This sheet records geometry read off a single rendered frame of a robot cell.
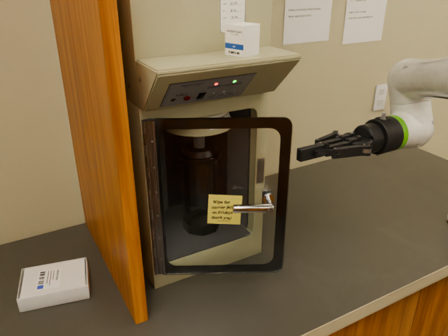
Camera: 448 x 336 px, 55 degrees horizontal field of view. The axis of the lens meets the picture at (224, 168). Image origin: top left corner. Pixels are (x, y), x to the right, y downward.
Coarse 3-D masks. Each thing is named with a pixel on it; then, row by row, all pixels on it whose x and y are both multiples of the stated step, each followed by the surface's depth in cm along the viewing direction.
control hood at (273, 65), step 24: (264, 48) 95; (144, 72) 80; (168, 72) 76; (192, 72) 78; (216, 72) 81; (240, 72) 85; (264, 72) 89; (288, 72) 93; (144, 96) 83; (240, 96) 96
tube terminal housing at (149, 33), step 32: (128, 0) 80; (160, 0) 82; (192, 0) 85; (256, 0) 92; (128, 32) 84; (160, 32) 84; (192, 32) 87; (128, 64) 88; (128, 96) 93; (256, 96) 101
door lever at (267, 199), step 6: (264, 198) 97; (270, 198) 96; (246, 204) 93; (252, 204) 93; (258, 204) 93; (264, 204) 93; (270, 204) 93; (234, 210) 92; (240, 210) 92; (246, 210) 92; (252, 210) 92; (258, 210) 92; (264, 210) 92; (270, 210) 92
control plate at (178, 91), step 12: (180, 84) 80; (192, 84) 82; (204, 84) 84; (228, 84) 88; (240, 84) 90; (168, 96) 83; (180, 96) 85; (192, 96) 87; (204, 96) 89; (216, 96) 91; (228, 96) 93
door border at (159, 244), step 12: (144, 144) 90; (156, 156) 92; (156, 168) 93; (156, 180) 94; (156, 192) 95; (156, 204) 97; (156, 216) 98; (156, 228) 99; (156, 240) 101; (156, 252) 102; (156, 264) 103
